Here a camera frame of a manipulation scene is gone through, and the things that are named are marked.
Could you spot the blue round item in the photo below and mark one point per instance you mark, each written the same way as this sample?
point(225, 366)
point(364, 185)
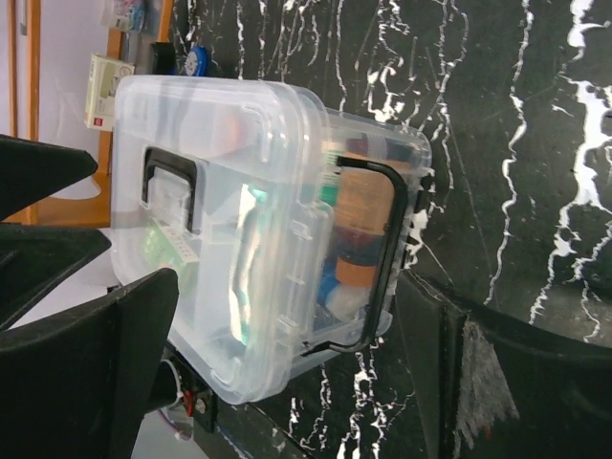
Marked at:
point(196, 63)

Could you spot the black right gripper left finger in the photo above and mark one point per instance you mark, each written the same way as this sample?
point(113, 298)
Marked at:
point(75, 384)

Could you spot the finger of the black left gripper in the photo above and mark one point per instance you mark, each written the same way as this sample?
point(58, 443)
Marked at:
point(36, 259)
point(32, 171)

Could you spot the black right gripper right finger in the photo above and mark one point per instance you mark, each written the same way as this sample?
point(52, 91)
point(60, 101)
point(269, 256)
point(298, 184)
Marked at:
point(489, 385)

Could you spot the green medicine carton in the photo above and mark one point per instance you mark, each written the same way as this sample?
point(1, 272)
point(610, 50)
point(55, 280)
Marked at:
point(166, 247)

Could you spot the orange wooden rack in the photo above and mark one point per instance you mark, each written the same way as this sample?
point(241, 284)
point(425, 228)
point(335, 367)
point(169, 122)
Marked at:
point(45, 61)

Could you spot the clear medicine kit box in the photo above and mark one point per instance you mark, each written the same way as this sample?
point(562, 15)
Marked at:
point(380, 172)

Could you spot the clear kit lid black handle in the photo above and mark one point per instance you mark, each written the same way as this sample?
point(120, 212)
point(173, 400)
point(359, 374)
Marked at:
point(237, 165)

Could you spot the white box on rack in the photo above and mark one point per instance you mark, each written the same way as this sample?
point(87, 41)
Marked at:
point(105, 75)

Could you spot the brown bottle orange cap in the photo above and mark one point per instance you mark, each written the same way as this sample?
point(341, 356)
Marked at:
point(361, 213)

